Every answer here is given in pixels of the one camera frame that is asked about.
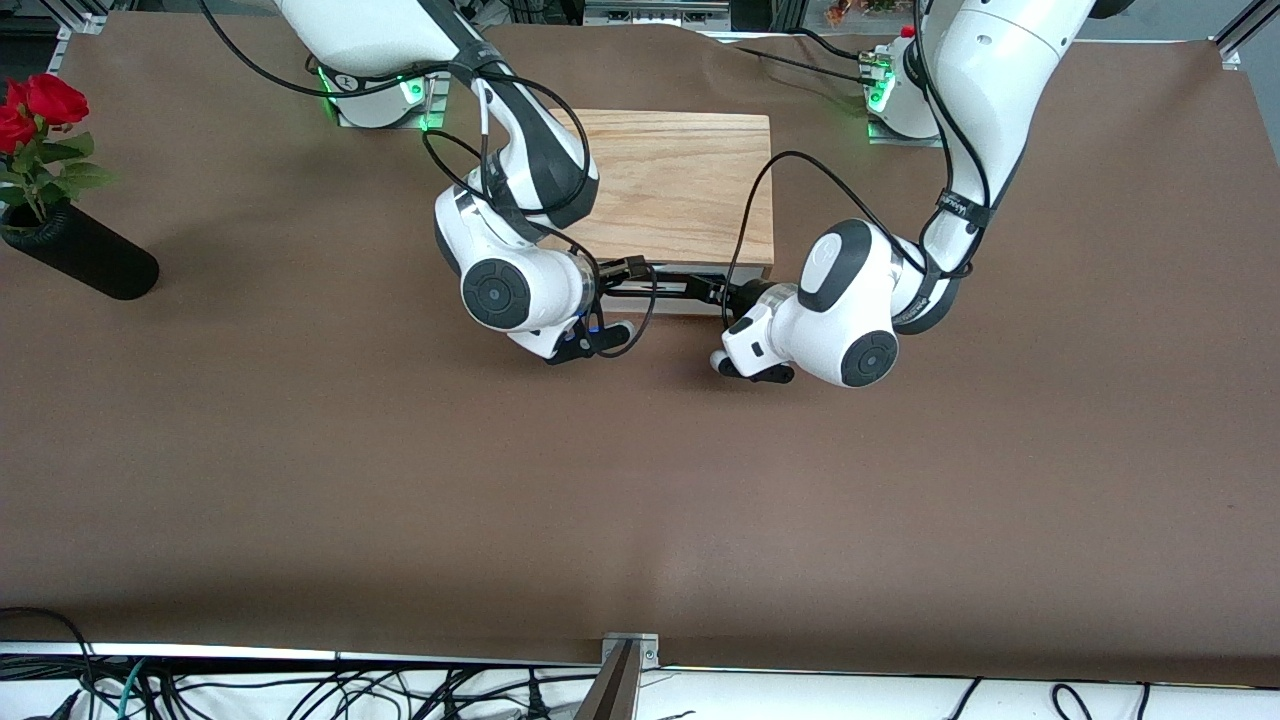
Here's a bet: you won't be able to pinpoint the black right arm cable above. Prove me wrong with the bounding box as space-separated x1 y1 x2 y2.
198 0 661 359

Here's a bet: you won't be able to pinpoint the black cable across table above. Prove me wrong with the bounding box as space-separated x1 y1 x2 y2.
715 28 889 77

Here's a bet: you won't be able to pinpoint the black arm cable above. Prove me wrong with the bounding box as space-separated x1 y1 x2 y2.
724 0 993 303
198 0 661 359

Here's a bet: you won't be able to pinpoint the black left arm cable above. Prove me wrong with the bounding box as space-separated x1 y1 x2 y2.
724 0 993 303

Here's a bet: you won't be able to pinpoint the teal cable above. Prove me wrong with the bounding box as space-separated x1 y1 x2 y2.
113 658 148 720

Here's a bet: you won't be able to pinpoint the tangled black cable bundle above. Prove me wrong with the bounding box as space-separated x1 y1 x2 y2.
0 606 601 720

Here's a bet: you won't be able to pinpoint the wooden drawer cabinet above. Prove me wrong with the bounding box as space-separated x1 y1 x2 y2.
540 108 776 282

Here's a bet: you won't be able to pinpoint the white-fronted drawer with black handle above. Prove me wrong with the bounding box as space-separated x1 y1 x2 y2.
598 264 771 317

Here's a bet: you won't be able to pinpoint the aluminium frame profile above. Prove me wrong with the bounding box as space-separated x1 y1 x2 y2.
40 0 113 47
1208 0 1280 69

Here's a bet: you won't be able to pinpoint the red roses with green leaves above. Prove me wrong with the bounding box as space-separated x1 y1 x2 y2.
0 72 120 227

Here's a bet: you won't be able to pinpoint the grey power strip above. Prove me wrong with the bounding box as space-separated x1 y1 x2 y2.
584 0 732 30

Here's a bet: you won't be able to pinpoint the metal bracket with dark post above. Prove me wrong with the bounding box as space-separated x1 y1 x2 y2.
574 632 662 720

